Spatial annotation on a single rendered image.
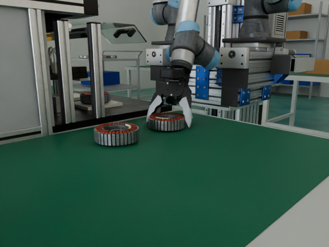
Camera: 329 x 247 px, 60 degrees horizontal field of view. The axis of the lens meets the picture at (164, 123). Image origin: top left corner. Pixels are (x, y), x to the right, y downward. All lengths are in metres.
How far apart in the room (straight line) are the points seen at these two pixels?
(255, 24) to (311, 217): 1.11
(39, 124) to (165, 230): 0.54
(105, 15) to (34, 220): 7.20
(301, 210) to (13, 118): 0.67
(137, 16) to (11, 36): 7.36
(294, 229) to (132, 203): 0.22
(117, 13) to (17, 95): 7.00
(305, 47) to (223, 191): 7.25
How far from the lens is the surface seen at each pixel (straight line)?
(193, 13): 1.14
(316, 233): 0.42
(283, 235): 0.40
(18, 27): 0.81
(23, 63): 0.80
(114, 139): 0.68
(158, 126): 0.80
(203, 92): 1.57
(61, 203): 0.46
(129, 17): 7.92
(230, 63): 1.33
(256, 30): 1.44
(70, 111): 0.87
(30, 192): 0.51
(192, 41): 0.94
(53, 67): 1.04
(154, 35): 8.44
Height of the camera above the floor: 0.96
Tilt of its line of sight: 14 degrees down
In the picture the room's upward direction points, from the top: straight up
